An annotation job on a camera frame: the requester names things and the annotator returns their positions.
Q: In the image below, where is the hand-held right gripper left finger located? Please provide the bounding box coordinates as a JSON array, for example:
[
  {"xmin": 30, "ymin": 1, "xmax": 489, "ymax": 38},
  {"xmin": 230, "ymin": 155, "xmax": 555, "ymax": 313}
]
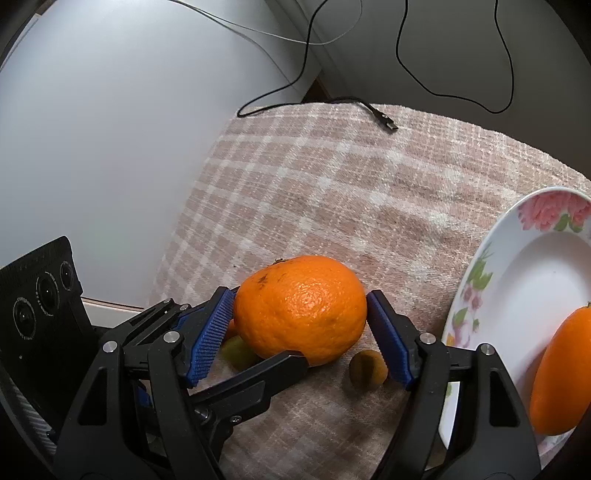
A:
[{"xmin": 52, "ymin": 287, "xmax": 237, "ymax": 480}]

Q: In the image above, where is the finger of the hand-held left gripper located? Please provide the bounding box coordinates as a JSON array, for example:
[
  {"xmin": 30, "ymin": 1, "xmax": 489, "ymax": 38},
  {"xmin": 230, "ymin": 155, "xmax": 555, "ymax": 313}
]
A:
[
  {"xmin": 185, "ymin": 350, "xmax": 309, "ymax": 432},
  {"xmin": 108, "ymin": 298, "xmax": 218, "ymax": 343}
]

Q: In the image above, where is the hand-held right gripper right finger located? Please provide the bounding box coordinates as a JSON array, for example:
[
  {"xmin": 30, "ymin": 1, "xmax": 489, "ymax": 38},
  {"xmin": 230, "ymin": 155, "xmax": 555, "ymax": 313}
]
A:
[{"xmin": 368, "ymin": 290, "xmax": 542, "ymax": 480}]

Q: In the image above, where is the green grape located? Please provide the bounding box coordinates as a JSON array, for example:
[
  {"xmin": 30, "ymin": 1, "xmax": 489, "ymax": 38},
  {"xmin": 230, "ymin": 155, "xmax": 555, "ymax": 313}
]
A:
[{"xmin": 219, "ymin": 335, "xmax": 262, "ymax": 371}]

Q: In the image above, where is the brown longan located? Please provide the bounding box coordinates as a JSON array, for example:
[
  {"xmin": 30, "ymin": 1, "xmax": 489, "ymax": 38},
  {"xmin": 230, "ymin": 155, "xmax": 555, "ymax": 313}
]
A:
[{"xmin": 348, "ymin": 350, "xmax": 387, "ymax": 392}]

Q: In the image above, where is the large orange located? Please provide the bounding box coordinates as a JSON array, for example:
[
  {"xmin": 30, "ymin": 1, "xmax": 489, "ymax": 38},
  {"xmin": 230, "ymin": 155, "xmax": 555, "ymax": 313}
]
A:
[
  {"xmin": 529, "ymin": 302, "xmax": 591, "ymax": 437},
  {"xmin": 233, "ymin": 255, "xmax": 369, "ymax": 367}
]

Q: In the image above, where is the white floral plate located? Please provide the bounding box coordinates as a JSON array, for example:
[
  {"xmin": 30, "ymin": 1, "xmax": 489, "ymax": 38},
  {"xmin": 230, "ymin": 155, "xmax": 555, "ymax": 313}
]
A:
[{"xmin": 438, "ymin": 186, "xmax": 591, "ymax": 457}]

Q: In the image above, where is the pink checked cloth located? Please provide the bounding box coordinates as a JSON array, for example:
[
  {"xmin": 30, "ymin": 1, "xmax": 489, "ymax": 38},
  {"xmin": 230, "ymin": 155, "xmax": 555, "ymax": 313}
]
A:
[{"xmin": 148, "ymin": 102, "xmax": 591, "ymax": 480}]

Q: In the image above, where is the black cable with plug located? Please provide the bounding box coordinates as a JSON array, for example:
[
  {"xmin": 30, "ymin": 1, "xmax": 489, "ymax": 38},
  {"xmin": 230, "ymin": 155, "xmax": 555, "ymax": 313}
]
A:
[{"xmin": 237, "ymin": 0, "xmax": 399, "ymax": 134}]

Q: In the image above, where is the white cable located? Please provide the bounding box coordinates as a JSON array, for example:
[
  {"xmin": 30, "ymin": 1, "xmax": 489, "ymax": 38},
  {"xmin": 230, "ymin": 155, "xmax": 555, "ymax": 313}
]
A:
[{"xmin": 168, "ymin": 0, "xmax": 363, "ymax": 47}]

